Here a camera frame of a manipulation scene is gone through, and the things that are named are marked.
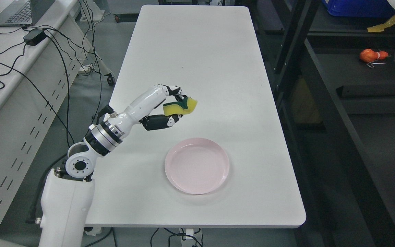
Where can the black metal shelf rack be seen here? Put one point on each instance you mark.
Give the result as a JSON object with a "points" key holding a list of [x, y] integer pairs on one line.
{"points": [[338, 118]]}

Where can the white power strip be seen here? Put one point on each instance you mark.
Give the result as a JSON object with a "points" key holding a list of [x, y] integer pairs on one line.
{"points": [[85, 70]]}

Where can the orange toy on shelf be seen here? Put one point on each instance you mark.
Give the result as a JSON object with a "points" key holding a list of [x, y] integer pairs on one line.
{"points": [[369, 55]]}

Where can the green yellow sponge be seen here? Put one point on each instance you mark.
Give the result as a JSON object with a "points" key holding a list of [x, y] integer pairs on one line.
{"points": [[182, 107]]}

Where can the black power adapter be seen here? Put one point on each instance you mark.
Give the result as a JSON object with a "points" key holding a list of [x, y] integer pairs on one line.
{"points": [[35, 36]]}

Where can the white table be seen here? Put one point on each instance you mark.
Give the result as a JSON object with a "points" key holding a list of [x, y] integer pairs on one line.
{"points": [[212, 53]]}

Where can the grey laptop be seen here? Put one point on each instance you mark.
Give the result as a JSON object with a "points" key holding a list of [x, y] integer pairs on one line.
{"points": [[24, 12]]}

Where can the yellow tape strip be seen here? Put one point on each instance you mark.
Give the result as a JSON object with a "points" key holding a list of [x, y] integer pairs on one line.
{"points": [[382, 27]]}

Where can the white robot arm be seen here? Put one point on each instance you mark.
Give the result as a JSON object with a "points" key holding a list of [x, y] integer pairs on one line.
{"points": [[69, 191]]}

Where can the blue plastic bin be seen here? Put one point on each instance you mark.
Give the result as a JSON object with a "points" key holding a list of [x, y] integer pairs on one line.
{"points": [[359, 8]]}

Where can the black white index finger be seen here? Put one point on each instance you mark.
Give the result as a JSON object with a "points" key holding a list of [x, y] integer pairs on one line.
{"points": [[176, 92]]}

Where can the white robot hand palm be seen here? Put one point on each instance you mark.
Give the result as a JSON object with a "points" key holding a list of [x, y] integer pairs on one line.
{"points": [[140, 107]]}

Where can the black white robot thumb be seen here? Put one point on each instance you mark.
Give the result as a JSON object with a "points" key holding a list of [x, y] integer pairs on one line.
{"points": [[157, 122]]}

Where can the pink round plate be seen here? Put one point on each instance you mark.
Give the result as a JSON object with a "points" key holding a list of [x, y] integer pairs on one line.
{"points": [[197, 166]]}

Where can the white perforated side desk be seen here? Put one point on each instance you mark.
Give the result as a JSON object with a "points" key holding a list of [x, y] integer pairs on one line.
{"points": [[34, 82]]}

